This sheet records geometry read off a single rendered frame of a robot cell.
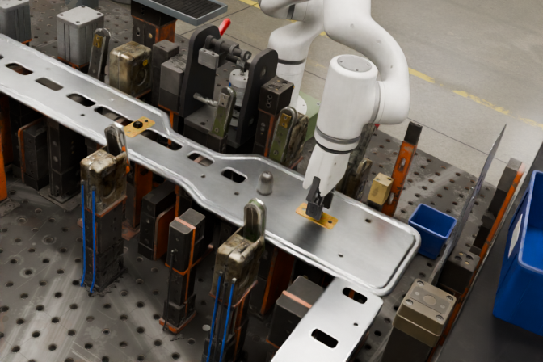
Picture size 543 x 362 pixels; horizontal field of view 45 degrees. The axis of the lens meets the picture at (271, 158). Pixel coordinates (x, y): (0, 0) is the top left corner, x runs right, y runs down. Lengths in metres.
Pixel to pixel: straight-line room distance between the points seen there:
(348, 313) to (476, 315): 0.22
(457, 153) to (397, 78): 2.47
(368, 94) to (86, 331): 0.77
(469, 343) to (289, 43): 1.04
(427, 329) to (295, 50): 1.00
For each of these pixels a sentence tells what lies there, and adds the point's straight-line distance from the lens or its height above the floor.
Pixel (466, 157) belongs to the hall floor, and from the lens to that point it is 3.64.
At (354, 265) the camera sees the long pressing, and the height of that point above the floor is 1.00.
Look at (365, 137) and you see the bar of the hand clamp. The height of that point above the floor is 1.13.
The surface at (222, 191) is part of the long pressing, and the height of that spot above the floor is 1.00.
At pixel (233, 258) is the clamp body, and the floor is 1.04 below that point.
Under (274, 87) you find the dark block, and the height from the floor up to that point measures 1.12.
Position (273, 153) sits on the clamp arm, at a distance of 1.49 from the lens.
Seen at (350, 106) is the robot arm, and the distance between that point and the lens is 1.14.
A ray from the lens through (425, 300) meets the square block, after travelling 1.16.
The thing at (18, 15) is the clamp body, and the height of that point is 1.03.
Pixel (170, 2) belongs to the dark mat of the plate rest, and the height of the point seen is 1.16.
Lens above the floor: 1.85
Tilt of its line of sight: 35 degrees down
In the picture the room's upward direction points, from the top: 11 degrees clockwise
